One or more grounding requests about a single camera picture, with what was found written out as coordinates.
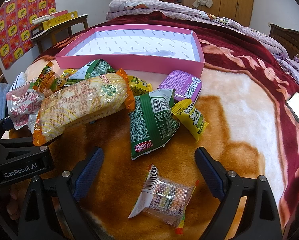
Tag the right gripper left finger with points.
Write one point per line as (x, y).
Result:
(38, 216)

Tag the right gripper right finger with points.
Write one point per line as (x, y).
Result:
(260, 218)

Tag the white red drink pouch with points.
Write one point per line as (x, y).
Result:
(22, 102)

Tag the orange burger gummy packet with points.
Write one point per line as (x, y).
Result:
(48, 82)

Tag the clear rainbow candy packet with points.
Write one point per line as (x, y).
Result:
(164, 199)

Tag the yellow jelly cup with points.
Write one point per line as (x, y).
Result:
(67, 73)

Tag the green snack bag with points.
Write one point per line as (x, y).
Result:
(92, 69)
(151, 123)

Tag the yellow candy packet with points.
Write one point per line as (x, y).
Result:
(187, 113)
(139, 86)

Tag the purple candy tin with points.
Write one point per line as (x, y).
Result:
(185, 85)

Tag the white smartphone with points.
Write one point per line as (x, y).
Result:
(293, 104)

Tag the wooden side table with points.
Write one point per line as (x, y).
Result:
(51, 32)

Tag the red yellow patterned box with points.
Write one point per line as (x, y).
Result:
(16, 24)

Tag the red plush blanket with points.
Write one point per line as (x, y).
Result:
(250, 130)

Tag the yellow flat box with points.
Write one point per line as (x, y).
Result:
(58, 17)

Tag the pink shallow cardboard box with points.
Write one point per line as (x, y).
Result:
(142, 47)

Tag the wooden headboard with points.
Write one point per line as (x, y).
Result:
(286, 37)

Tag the folded purple quilt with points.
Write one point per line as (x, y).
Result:
(119, 8)

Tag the beige cloth on wardrobe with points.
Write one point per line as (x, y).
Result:
(207, 3)

